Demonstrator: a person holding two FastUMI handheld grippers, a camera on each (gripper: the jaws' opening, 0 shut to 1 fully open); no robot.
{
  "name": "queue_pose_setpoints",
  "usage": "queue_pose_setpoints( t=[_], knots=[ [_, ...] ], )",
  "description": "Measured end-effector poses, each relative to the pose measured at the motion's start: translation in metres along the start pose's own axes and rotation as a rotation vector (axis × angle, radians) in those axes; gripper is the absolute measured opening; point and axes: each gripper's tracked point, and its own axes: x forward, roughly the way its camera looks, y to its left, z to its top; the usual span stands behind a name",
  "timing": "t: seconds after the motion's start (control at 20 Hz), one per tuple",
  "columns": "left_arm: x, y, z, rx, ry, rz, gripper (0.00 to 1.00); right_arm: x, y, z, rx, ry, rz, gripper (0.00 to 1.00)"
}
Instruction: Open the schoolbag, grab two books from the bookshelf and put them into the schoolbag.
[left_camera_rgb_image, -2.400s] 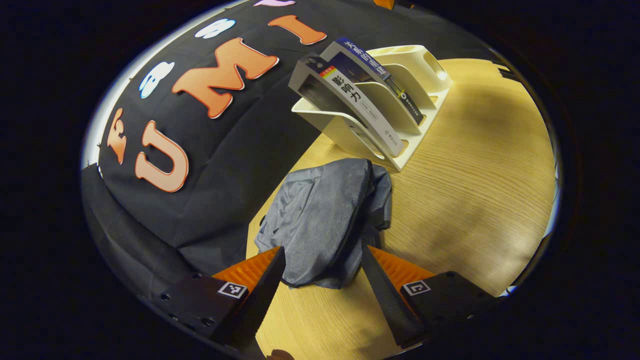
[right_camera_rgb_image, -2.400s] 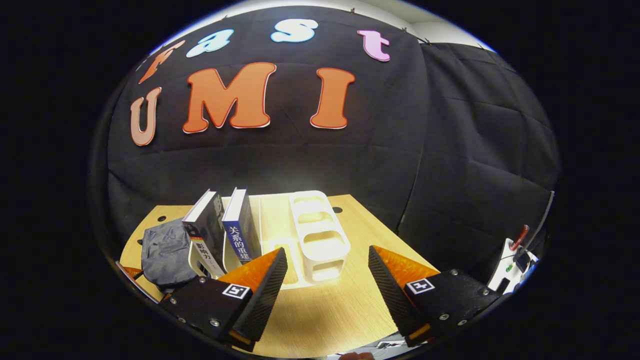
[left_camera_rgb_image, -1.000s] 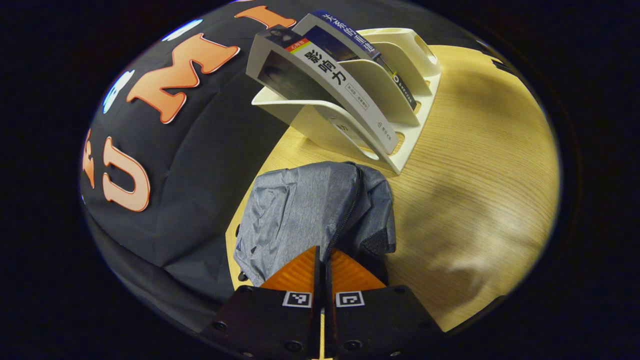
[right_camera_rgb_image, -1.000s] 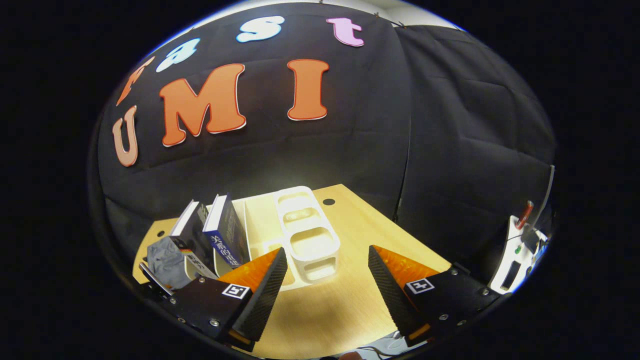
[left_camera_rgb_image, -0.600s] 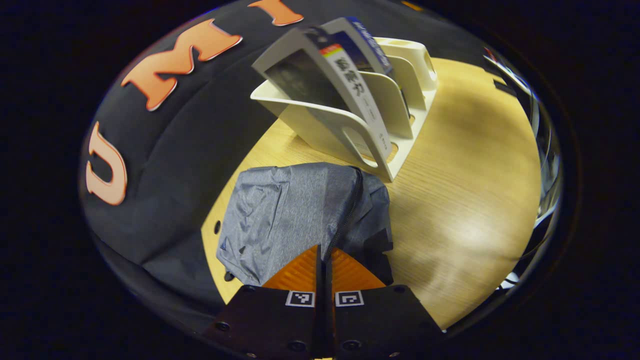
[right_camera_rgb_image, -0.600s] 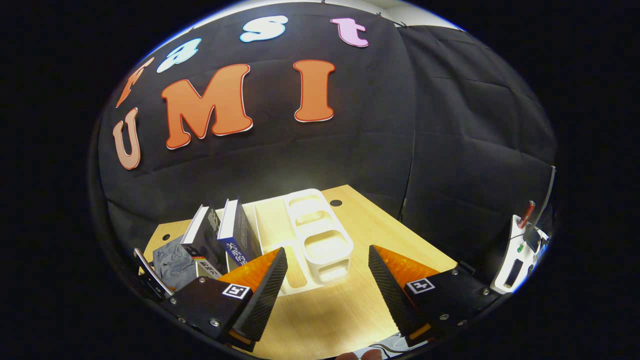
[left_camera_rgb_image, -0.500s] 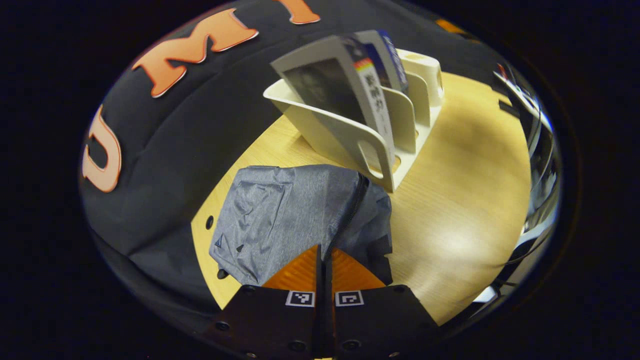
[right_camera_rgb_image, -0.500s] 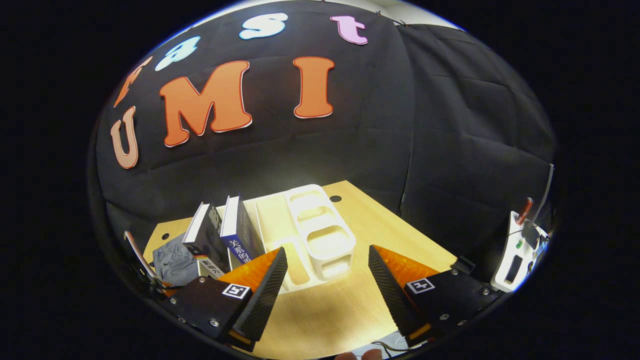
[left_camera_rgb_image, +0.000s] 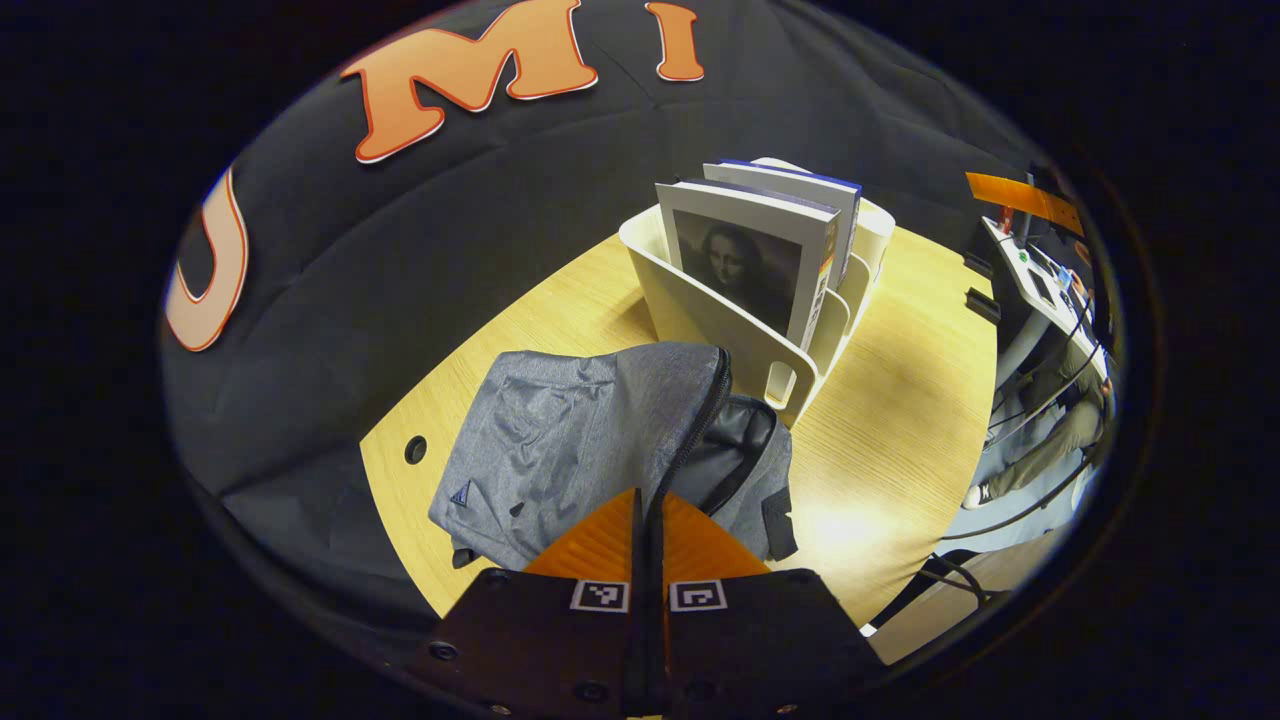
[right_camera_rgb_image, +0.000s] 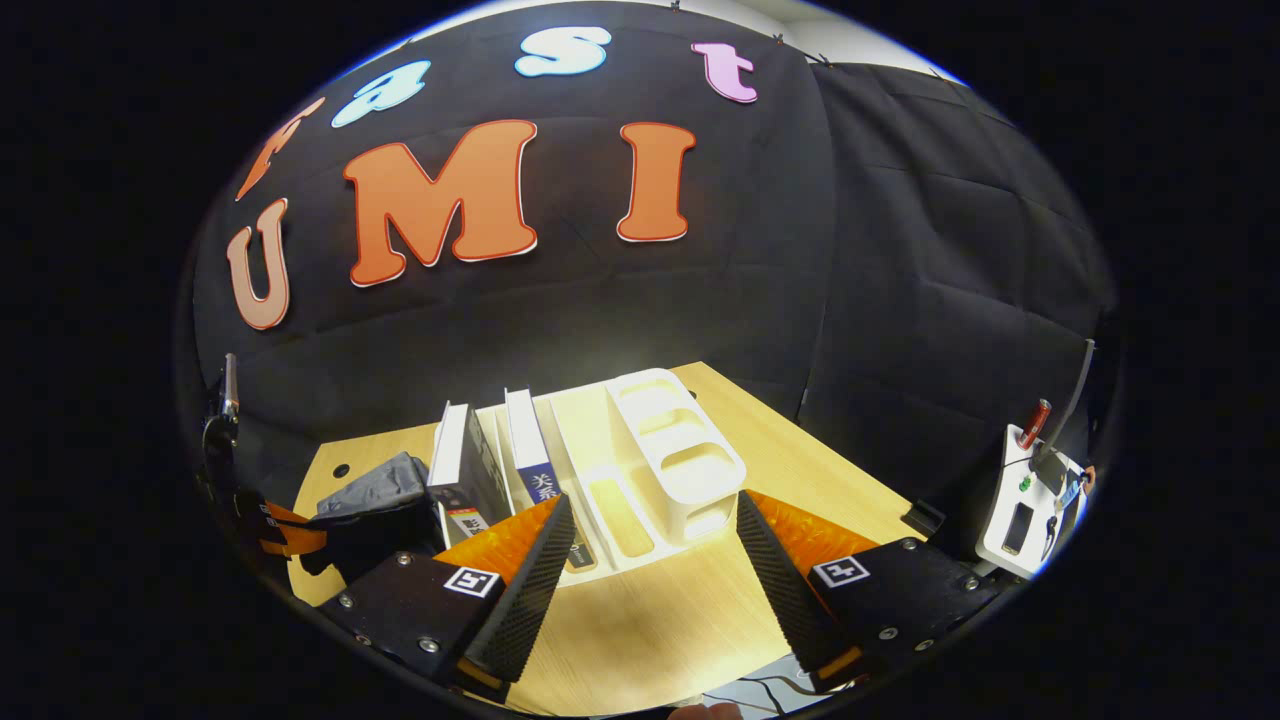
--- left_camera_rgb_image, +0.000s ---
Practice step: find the portrait cover book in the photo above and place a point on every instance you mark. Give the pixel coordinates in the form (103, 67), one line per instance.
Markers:
(740, 265)

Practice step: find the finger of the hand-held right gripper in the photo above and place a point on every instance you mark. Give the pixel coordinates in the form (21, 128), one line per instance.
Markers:
(1020, 200)

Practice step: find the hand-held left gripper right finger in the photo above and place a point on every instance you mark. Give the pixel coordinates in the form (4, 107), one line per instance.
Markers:
(760, 640)

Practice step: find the blue spine book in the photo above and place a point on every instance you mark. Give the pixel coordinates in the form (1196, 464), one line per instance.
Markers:
(800, 190)

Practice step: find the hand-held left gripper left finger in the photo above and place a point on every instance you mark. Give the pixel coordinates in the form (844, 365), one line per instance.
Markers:
(530, 640)

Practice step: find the grey schoolbag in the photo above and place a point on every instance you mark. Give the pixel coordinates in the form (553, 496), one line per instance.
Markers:
(560, 440)

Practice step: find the white side desk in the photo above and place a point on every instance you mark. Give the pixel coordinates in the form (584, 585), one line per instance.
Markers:
(1040, 290)

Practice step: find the white bookshelf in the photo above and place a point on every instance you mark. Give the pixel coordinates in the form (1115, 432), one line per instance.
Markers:
(700, 320)

